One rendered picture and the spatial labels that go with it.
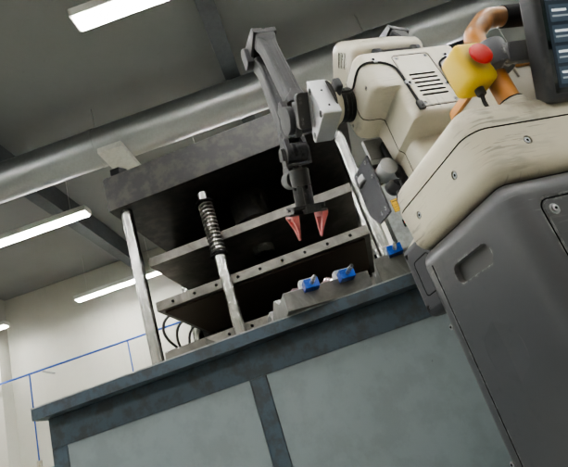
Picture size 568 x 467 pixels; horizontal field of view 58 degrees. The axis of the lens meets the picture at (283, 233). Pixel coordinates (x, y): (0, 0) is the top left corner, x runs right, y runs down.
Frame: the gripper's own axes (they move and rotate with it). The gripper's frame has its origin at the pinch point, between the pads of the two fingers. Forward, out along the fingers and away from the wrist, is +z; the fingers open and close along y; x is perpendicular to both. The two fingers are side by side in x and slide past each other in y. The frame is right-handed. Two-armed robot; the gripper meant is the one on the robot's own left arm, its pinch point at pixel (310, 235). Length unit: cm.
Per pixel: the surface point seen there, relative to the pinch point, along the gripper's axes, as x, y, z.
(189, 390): -11, 42, 38
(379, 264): 3.6, -18.5, 12.4
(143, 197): -130, 38, -26
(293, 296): 4.0, 9.9, 15.6
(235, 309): -92, 9, 34
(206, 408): -7, 39, 43
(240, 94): -355, -84, -124
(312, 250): -88, -32, 14
